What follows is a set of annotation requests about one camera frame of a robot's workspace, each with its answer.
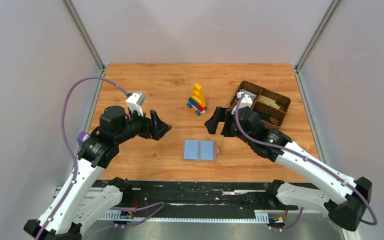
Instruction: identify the pink card holder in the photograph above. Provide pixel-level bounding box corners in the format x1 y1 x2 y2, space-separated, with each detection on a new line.
180 139 221 162

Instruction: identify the slotted aluminium rail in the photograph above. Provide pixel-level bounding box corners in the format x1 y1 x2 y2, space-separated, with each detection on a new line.
99 210 270 224

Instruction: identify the purple box with card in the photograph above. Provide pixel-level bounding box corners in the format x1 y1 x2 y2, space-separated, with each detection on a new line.
76 131 90 148

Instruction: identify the beige card with stripe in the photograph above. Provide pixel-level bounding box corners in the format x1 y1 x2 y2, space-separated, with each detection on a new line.
264 99 281 110

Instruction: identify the white card in basket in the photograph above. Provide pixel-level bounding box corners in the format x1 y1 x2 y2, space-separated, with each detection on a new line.
238 88 257 101

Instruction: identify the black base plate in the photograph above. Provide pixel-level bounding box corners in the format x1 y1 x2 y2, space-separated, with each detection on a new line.
117 181 298 216

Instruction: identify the gold card in basket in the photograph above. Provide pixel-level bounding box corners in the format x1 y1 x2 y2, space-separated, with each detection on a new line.
257 95 280 110

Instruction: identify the colourful toy block car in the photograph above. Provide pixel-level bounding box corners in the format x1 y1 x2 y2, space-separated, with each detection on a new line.
186 83 207 116

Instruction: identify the woven brown divided basket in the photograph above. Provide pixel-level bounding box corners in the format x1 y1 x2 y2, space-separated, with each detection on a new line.
236 80 292 129

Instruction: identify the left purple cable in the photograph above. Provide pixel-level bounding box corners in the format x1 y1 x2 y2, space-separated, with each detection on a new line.
34 76 166 240

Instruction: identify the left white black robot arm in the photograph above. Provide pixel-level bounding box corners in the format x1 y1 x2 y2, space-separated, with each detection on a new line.
23 105 172 240

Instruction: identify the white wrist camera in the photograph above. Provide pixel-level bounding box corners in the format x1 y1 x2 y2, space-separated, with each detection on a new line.
125 91 147 117
235 92 253 110

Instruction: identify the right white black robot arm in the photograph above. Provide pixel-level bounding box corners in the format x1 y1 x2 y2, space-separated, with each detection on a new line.
204 106 378 232

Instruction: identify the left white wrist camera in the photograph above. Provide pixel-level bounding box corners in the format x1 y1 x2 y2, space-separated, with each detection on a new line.
125 91 147 117

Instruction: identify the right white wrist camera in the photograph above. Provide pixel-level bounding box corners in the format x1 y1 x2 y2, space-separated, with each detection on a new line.
235 92 253 110

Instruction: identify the black card in basket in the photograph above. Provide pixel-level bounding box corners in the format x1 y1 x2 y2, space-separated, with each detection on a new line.
257 111 273 124

